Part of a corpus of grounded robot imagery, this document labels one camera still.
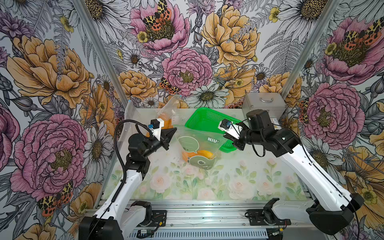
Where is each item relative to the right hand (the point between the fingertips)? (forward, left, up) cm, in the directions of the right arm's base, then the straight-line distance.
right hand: (228, 136), depth 69 cm
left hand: (+5, +24, -2) cm, 25 cm away
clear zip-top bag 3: (+1, +13, -9) cm, 16 cm away
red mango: (+1, +21, -17) cm, 27 cm away
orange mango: (+27, +34, -21) cm, 48 cm away
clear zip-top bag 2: (+42, +64, -29) cm, 81 cm away
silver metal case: (+41, -41, -16) cm, 60 cm away
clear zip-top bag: (+33, +33, -19) cm, 50 cm away
